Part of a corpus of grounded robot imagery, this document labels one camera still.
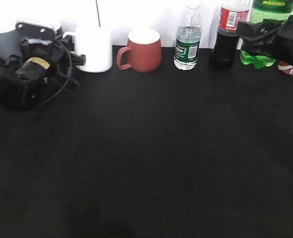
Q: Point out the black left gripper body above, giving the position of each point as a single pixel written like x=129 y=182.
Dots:
x=41 y=59

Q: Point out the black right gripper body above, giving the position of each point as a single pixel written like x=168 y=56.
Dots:
x=283 y=42

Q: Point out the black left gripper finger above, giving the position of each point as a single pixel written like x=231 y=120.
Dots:
x=78 y=60
x=67 y=41

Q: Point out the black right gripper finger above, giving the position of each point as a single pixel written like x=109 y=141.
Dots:
x=260 y=46
x=248 y=29

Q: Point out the green sprite bottle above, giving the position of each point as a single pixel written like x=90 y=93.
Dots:
x=266 y=9

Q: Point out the white ceramic mug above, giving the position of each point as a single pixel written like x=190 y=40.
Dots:
x=95 y=43

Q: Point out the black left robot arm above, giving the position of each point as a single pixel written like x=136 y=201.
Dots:
x=30 y=96

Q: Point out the black ceramic mug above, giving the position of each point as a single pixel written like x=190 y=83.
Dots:
x=58 y=27

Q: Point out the cola bottle red label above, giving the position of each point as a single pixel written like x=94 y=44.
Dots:
x=231 y=13

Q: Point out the brown coffee drink bottle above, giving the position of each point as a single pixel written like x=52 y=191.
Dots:
x=285 y=68

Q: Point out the grey ceramic mug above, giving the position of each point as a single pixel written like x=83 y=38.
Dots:
x=9 y=40

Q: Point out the clear green-label water bottle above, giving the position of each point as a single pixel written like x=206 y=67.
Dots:
x=188 y=36

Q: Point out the red ceramic mug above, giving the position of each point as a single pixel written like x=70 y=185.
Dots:
x=143 y=52

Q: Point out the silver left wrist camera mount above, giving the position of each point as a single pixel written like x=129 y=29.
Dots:
x=35 y=30

